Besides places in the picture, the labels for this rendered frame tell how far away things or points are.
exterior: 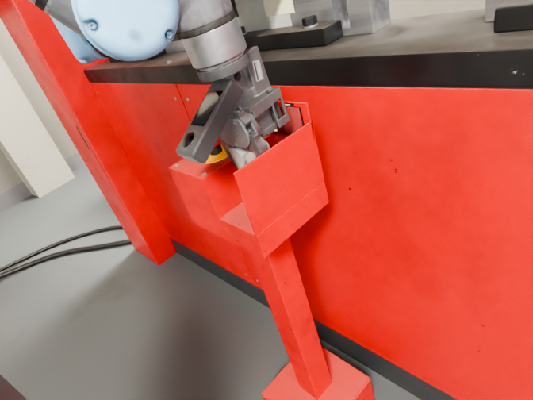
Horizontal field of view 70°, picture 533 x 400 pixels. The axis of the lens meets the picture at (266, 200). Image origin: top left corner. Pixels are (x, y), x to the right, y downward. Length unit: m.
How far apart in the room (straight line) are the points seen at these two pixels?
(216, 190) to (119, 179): 1.07
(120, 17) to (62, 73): 1.24
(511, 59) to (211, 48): 0.34
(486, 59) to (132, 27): 0.39
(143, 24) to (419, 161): 0.45
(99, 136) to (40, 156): 1.74
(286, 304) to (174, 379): 0.69
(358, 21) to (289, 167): 0.31
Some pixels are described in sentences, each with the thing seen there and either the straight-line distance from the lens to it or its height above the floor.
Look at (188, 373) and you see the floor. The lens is 1.37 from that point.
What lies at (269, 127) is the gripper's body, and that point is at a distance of 0.56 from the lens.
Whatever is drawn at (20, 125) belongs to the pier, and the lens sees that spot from 3.26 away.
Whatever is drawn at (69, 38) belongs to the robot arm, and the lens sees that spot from 0.46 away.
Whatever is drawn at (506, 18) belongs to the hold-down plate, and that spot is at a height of 0.89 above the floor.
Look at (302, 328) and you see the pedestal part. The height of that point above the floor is 0.37.
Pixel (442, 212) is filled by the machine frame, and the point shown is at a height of 0.62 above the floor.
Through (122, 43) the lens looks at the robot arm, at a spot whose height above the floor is 1.00.
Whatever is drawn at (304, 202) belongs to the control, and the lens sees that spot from 0.60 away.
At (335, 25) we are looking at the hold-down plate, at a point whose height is 0.90.
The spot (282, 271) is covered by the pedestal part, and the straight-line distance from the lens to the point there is 0.73.
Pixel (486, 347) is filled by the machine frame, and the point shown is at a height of 0.34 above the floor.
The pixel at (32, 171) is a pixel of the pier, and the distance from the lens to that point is 3.30.
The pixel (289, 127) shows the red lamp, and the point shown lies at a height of 0.80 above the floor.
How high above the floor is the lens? 1.02
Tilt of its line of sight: 31 degrees down
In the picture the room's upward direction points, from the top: 18 degrees counter-clockwise
